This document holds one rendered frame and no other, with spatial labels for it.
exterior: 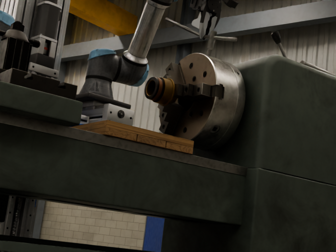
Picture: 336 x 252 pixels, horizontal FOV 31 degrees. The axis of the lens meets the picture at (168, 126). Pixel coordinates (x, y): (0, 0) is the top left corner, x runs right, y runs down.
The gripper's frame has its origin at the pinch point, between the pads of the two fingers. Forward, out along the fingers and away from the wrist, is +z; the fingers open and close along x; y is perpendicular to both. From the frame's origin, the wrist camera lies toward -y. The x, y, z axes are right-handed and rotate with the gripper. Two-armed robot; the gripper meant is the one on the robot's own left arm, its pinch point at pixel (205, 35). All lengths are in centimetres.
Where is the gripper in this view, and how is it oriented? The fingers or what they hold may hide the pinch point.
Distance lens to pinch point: 209.5
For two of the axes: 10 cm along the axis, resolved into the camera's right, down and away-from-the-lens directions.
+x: -6.4, -1.6, -7.5
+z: -2.5, 9.7, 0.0
